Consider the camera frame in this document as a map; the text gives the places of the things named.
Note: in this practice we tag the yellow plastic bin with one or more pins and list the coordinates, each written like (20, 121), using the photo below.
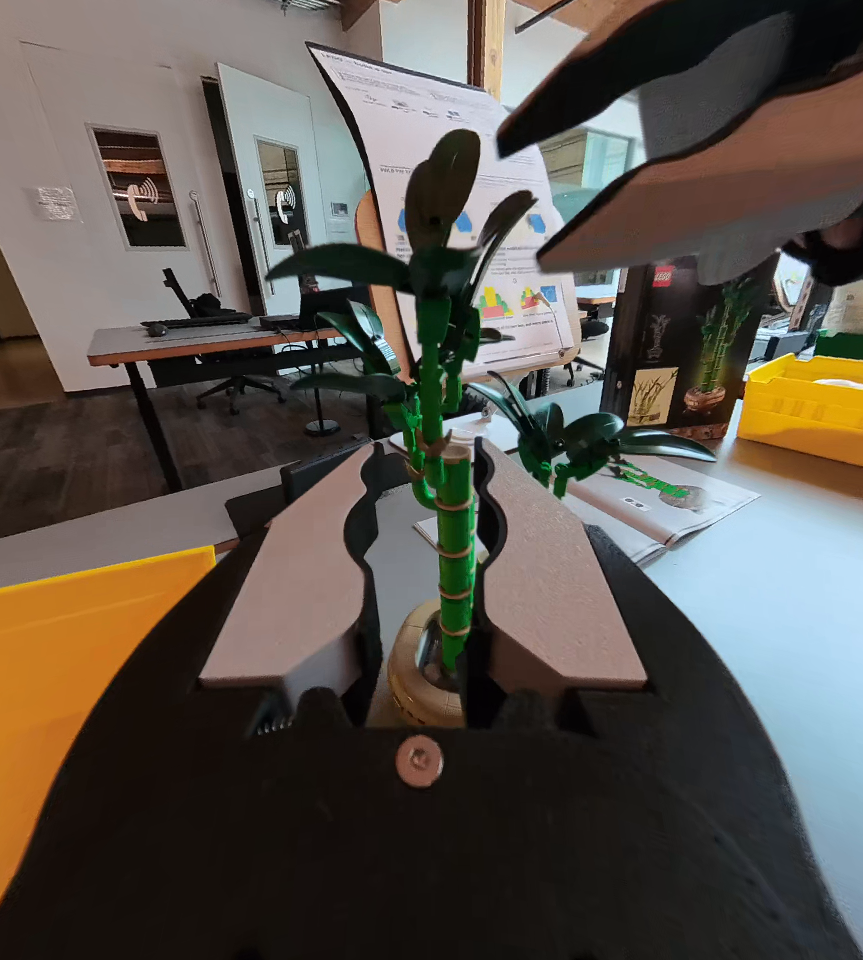
(814, 420)
(41, 675)

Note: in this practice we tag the black office chair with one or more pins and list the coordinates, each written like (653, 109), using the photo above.
(210, 304)

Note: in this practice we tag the wooden column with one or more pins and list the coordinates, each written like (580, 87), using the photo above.
(485, 45)

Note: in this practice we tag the black lego set box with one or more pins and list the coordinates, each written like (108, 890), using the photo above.
(664, 337)

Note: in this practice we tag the green lego bamboo plant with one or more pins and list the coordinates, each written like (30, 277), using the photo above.
(454, 540)

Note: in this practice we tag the black round base stand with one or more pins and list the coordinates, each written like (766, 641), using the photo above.
(323, 427)

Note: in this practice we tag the white door with phone icon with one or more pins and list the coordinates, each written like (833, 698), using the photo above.
(64, 90)
(281, 112)

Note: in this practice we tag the black keyboard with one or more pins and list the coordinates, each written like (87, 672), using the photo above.
(199, 321)

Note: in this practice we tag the lego instruction booklet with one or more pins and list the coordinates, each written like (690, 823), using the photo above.
(671, 510)

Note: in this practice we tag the wooden desk with keyboard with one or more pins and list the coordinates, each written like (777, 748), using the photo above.
(176, 345)

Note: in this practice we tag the white wall sign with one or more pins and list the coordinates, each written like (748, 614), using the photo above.
(53, 202)

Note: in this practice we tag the leafy green lego branch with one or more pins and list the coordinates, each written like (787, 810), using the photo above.
(589, 435)

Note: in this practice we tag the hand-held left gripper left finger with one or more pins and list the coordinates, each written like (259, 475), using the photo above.
(296, 592)

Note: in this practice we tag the white instruction poster board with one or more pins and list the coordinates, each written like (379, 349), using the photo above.
(416, 112)

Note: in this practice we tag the black laptop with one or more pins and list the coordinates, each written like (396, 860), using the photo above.
(326, 307)

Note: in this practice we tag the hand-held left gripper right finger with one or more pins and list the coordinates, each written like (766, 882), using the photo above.
(559, 592)

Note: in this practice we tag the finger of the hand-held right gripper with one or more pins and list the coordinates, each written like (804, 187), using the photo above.
(739, 195)
(701, 67)

